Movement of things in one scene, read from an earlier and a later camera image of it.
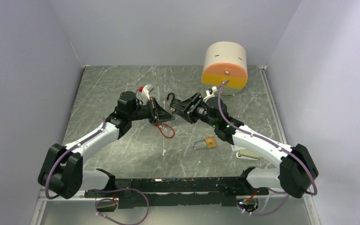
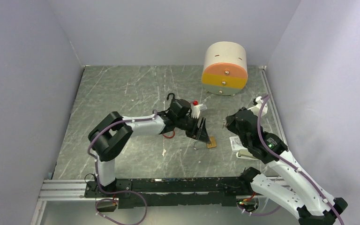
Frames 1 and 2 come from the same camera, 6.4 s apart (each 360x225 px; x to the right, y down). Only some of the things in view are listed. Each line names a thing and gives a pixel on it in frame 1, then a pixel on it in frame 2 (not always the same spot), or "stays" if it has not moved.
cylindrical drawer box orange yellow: (224, 61) stays
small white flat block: (247, 154) stays
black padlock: (173, 101) stays
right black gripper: (183, 107) -> (230, 121)
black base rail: (139, 192) stays
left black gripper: (157, 114) -> (203, 136)
